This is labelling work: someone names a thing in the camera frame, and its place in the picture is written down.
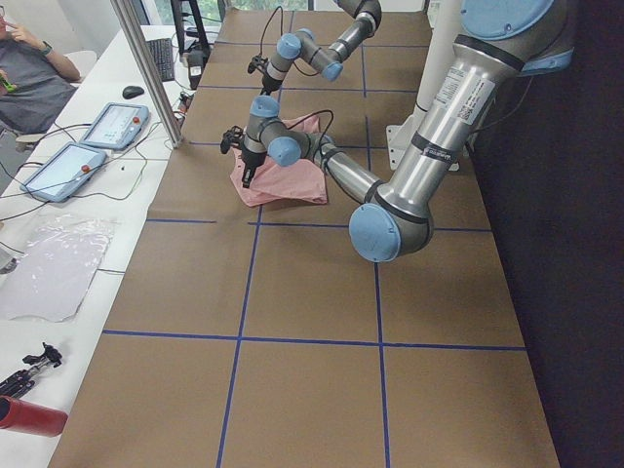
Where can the clear plastic bag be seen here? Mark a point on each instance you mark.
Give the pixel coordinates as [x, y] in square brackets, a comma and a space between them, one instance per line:
[61, 256]

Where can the black mini tripod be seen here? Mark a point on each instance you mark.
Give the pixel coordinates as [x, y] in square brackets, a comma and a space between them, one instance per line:
[22, 381]

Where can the seated person grey shirt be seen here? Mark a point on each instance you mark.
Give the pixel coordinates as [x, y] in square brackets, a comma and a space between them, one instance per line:
[36, 80]

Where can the pink Snoopy t-shirt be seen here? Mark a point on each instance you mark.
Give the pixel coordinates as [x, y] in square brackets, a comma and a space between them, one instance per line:
[302, 180]

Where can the near blue teach pendant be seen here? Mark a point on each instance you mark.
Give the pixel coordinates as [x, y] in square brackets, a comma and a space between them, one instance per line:
[67, 171]

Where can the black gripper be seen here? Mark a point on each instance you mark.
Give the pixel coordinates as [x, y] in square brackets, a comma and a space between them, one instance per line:
[252, 159]
[269, 82]

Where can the black computer mouse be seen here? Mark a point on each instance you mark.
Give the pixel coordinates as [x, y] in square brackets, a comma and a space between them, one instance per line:
[132, 91]

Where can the red cylinder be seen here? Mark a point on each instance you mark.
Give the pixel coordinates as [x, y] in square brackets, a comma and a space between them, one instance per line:
[25, 417]

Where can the far blue teach pendant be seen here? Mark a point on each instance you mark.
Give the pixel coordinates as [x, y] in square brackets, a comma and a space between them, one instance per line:
[117, 126]

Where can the blue teach pendant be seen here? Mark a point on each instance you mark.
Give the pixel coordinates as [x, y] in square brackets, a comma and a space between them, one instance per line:
[67, 171]
[117, 126]

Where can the aluminium frame post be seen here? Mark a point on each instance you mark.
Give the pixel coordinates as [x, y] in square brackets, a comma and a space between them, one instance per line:
[127, 17]

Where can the brown paper table cover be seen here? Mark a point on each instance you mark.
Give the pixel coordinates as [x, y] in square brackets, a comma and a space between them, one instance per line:
[259, 338]

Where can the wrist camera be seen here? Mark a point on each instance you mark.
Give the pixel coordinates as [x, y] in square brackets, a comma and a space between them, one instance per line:
[257, 63]
[232, 138]

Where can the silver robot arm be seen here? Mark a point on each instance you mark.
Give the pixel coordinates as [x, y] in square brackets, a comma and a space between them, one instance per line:
[302, 45]
[497, 41]

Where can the black keyboard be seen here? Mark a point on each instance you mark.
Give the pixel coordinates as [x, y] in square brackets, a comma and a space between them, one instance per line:
[161, 51]

